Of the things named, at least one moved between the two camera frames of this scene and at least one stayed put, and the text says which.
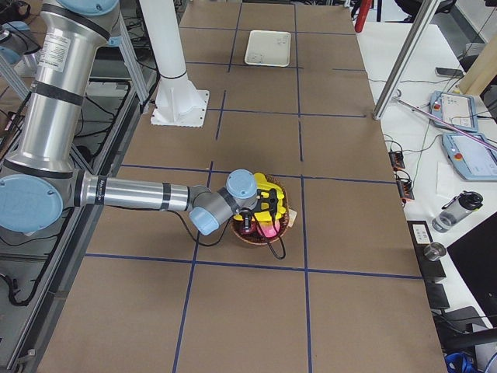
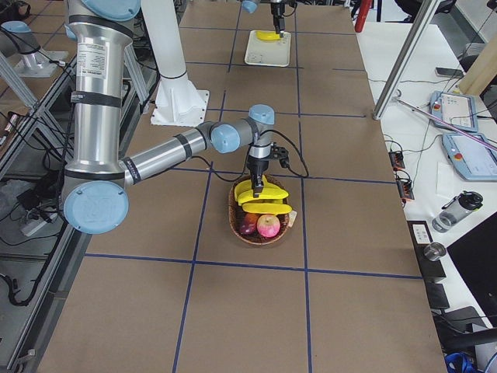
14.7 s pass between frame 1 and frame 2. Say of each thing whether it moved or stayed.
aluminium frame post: stayed
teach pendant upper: stayed
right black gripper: moved
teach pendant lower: stayed
